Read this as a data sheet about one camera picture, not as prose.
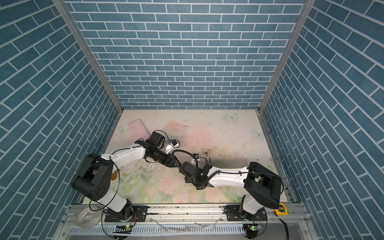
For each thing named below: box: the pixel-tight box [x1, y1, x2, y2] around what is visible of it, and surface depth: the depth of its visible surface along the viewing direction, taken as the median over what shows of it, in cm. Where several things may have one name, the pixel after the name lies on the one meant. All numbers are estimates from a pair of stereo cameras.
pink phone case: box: [128, 119, 150, 141], surface depth 108 cm
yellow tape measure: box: [275, 202, 289, 216], surface depth 75 cm
